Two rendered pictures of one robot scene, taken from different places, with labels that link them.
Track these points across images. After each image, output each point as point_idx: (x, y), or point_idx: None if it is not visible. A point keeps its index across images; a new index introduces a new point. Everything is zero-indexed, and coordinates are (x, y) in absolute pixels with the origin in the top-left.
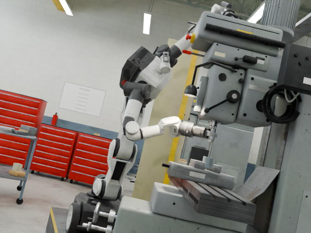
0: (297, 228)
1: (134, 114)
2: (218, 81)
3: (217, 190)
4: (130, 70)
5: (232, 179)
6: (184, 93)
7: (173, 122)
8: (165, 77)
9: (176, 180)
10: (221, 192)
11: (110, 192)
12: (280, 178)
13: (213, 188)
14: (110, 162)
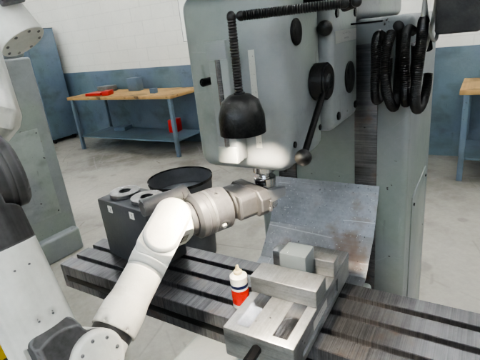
0: (410, 253)
1: (58, 301)
2: (291, 50)
3: (422, 331)
4: None
5: (347, 260)
6: (240, 136)
7: (186, 225)
8: (3, 63)
9: (195, 321)
10: (458, 339)
11: None
12: (384, 200)
13: (391, 324)
14: None
